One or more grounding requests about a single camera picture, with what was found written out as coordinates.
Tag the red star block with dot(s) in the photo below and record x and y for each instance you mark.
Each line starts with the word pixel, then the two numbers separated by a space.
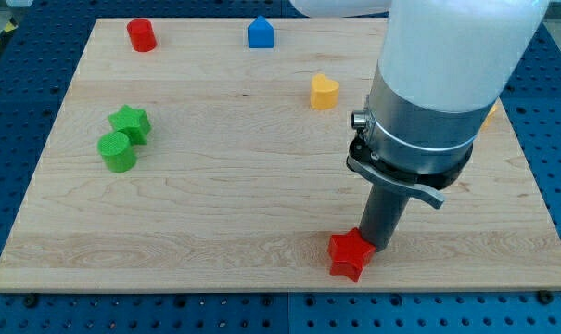
pixel 350 253

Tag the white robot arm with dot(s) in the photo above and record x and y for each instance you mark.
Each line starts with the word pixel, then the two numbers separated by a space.
pixel 443 64

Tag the yellow block behind arm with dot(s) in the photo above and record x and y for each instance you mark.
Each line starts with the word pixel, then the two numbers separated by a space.
pixel 489 117

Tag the green star block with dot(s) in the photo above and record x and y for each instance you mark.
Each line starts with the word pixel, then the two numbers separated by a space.
pixel 132 122

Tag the yellow heart block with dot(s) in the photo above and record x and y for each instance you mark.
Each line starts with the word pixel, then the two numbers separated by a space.
pixel 324 92

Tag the light wooden board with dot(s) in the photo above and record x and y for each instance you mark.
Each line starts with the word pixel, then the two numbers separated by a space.
pixel 242 183

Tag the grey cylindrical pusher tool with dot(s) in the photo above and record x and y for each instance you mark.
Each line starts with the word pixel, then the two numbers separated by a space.
pixel 387 201

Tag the blue house-shaped block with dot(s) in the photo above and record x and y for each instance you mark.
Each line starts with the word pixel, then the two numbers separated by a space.
pixel 260 33

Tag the green cylinder block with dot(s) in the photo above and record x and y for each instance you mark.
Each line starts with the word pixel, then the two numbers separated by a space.
pixel 116 151

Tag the red cylinder block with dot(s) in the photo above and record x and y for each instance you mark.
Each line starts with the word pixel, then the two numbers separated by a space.
pixel 141 35

